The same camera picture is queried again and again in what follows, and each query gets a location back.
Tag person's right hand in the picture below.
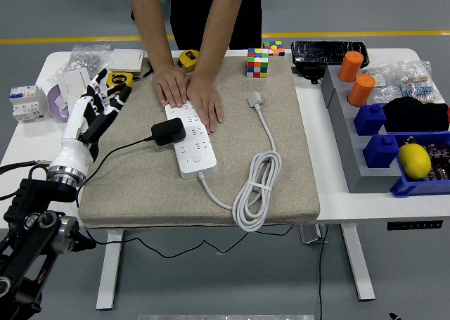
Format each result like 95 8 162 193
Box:
152 63 191 109

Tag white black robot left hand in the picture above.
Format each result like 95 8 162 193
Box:
49 68 133 176

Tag person's left hand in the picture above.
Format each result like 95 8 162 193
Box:
186 75 224 134

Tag black plug adapter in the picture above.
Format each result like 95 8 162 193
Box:
150 117 187 147

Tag white power strip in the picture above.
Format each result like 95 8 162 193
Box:
164 101 218 179

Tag small yellow tape measure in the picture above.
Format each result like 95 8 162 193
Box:
178 49 200 72

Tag purple bowl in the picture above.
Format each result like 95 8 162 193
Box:
46 84 77 123

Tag large yellow tape measure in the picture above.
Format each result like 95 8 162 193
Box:
105 72 134 89

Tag white circuit breaker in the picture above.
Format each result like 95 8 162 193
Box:
8 84 48 124

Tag large colourful puzzle cube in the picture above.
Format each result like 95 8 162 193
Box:
245 47 269 78

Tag white table leg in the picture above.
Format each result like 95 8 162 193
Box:
340 224 376 302
95 230 124 311

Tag person's torso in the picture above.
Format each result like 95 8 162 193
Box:
169 0 265 51

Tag black office chair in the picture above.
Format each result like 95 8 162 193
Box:
120 0 141 21

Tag clear bag of screws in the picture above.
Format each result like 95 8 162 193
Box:
49 44 112 82

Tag small colourful puzzle cube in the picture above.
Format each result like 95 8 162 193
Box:
262 40 285 58

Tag black table control panel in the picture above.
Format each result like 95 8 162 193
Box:
387 220 444 231

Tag grey-brown mat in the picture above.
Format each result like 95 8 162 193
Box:
77 55 321 229

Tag small black holder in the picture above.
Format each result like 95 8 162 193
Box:
293 63 328 85

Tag blue plastic bin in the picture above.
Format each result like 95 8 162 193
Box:
386 129 450 198

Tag glossy black tray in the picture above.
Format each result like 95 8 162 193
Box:
290 40 370 70

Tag orange cylinder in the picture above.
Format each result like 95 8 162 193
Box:
347 74 376 108
337 51 364 83

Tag grey stepped block holder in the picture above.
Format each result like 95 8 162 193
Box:
320 65 404 194

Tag yellow lemon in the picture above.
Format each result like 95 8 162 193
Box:
397 143 432 180

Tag dark circuit boards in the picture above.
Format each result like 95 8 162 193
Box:
423 142 450 182

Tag blue block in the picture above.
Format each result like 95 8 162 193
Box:
362 134 400 169
353 103 387 136

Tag clear bag of small parts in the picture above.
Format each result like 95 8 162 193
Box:
365 65 401 105

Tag black cloth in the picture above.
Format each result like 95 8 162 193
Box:
382 96 450 133

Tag clear bag of resistors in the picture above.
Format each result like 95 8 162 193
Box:
397 60 444 105

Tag white power strip cord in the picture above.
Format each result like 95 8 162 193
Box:
197 90 283 232

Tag white wall switch plate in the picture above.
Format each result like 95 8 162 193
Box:
107 49 145 73

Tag white switch panel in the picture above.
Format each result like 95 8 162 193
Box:
56 68 92 100

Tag thin black adapter cord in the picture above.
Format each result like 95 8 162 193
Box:
75 136 293 260

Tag black hanging cable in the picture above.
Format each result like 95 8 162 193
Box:
318 224 330 320

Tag grey under-table bracket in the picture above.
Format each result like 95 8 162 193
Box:
298 224 323 245

